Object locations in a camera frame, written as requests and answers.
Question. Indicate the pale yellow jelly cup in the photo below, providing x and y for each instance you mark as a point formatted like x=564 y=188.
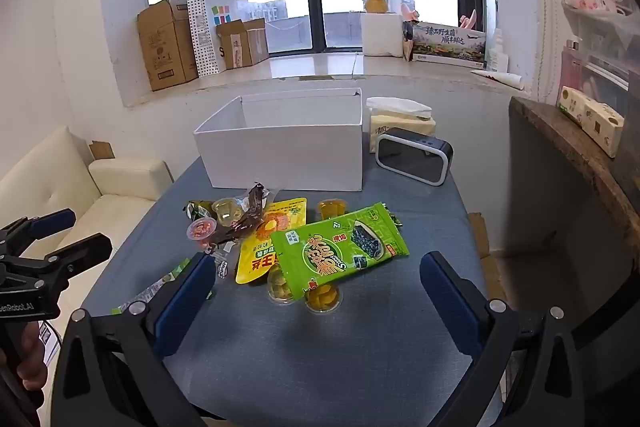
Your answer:
x=225 y=209

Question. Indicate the printed gift box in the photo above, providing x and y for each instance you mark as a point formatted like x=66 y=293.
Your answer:
x=445 y=44

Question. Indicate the white paper sheet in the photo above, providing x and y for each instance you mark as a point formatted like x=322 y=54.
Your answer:
x=500 y=79

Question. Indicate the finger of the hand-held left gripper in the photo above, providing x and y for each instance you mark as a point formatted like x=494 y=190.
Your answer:
x=52 y=220
x=80 y=252

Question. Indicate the flat cardboard piece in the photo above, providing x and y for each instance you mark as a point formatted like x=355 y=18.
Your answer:
x=102 y=151
x=482 y=242

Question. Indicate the yellow-green jelly cup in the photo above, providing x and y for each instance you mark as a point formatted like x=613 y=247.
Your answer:
x=280 y=291

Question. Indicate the white dotted paper bag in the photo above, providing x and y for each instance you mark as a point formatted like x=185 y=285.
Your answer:
x=205 y=42

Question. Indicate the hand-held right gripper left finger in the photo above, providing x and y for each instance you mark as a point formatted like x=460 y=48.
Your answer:
x=185 y=307

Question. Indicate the cream sofa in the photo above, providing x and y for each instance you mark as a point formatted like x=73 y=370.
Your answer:
x=50 y=172

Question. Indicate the black digital clock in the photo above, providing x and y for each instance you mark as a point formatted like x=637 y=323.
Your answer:
x=410 y=157

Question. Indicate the red jelly cup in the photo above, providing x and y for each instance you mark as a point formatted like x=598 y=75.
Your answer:
x=200 y=229

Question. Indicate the small cardboard box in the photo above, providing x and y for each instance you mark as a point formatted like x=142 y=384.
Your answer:
x=245 y=44

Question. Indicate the small silver candy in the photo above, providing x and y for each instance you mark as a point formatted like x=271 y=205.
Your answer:
x=222 y=264

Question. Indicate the white foam box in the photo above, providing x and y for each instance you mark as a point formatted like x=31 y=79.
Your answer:
x=380 y=34

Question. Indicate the large cardboard box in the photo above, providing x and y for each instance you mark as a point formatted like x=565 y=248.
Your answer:
x=160 y=52

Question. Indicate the orange jelly cup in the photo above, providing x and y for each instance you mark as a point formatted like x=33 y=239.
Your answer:
x=332 y=207
x=322 y=300

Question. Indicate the green seaweed snack bag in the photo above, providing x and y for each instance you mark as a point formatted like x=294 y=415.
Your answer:
x=330 y=252

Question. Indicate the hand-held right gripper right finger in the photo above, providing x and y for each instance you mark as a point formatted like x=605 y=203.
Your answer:
x=450 y=304

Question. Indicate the brown vacuum-packed snack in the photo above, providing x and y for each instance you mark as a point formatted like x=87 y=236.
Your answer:
x=245 y=219

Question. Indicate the small green snack packet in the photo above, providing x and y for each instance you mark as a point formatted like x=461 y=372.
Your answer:
x=195 y=208

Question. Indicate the orange round fruit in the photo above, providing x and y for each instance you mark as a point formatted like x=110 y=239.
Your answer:
x=376 y=4

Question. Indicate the white plastic bottle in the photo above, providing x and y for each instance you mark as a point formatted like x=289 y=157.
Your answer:
x=497 y=57

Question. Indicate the yellow tissue pack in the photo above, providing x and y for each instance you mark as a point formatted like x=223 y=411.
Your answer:
x=400 y=124

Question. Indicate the yellow snack bag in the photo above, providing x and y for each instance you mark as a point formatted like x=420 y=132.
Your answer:
x=252 y=257

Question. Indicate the wooden shelf board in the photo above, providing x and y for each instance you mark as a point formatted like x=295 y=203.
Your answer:
x=560 y=127

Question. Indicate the person's left hand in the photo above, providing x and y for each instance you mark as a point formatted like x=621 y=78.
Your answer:
x=31 y=354

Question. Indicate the green and white snack packet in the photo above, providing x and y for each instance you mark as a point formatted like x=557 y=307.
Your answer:
x=150 y=292

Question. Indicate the long cream tissue box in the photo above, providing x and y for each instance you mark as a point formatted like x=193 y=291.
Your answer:
x=590 y=117

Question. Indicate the clear plastic drawer unit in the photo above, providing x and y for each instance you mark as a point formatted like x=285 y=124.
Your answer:
x=600 y=47

